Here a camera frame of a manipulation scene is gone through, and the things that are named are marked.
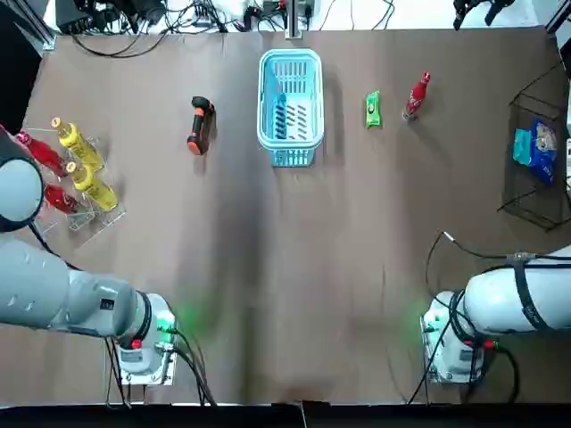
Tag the black orange barcode scanner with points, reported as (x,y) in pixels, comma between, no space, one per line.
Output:
(198,129)

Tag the green snack packet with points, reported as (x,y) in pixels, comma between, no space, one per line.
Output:
(374,111)

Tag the red cola bottle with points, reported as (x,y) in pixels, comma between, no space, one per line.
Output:
(416,99)

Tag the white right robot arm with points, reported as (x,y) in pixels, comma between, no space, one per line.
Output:
(499,303)

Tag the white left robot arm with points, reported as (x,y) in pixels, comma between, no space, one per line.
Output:
(44,285)

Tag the light blue plastic basket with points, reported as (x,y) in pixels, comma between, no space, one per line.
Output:
(290,158)

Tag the teal snack packet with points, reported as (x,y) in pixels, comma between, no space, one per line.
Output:
(521,147)

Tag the clear acrylic bottle shelf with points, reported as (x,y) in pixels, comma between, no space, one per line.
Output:
(96,223)

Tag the yellow drink bottle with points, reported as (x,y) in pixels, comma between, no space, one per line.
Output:
(78,145)
(93,189)

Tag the grey usb hub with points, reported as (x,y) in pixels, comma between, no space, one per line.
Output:
(203,18)

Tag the small red drink bottle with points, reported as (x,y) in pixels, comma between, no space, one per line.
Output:
(62,200)
(44,156)

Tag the blue cookie packet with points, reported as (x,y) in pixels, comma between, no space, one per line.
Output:
(544,165)

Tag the black stand legs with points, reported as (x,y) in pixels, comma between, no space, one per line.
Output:
(461,13)

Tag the aluminium camera post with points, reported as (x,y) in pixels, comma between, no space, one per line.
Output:
(294,22)

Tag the aluminium frame post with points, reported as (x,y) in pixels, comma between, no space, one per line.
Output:
(47,38)
(560,15)

